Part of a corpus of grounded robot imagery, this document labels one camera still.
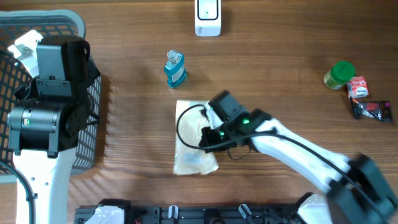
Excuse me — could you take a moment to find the beige plastic pouch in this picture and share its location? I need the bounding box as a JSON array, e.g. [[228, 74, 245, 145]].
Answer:
[[173, 106, 219, 175]]

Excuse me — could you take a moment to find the blue mouthwash bottle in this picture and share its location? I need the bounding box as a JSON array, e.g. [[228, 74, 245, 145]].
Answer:
[[164, 50, 187, 88]]

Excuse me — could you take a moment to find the green lid jar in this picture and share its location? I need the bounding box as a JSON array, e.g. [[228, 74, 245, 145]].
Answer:
[[323, 61, 356, 90]]

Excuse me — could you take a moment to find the red tissue pack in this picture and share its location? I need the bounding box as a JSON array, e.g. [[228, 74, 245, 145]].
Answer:
[[346, 76, 369, 98]]

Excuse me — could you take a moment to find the black red packaged item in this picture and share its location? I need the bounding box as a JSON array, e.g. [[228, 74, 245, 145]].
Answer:
[[349, 97, 393, 122]]

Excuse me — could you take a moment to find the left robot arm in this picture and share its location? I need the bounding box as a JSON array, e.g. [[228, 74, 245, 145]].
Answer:
[[7, 35, 100, 223]]

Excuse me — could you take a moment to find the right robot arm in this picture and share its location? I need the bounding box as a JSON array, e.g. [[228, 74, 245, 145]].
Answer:
[[199, 90, 397, 224]]

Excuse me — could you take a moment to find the white barcode scanner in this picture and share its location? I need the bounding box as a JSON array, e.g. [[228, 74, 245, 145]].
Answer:
[[194, 0, 221, 37]]

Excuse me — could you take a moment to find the grey plastic shopping basket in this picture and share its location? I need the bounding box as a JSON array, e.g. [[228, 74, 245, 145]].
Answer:
[[1, 9, 101, 175]]

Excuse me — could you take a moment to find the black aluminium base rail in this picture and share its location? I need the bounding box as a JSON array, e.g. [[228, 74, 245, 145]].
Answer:
[[73, 198, 304, 224]]

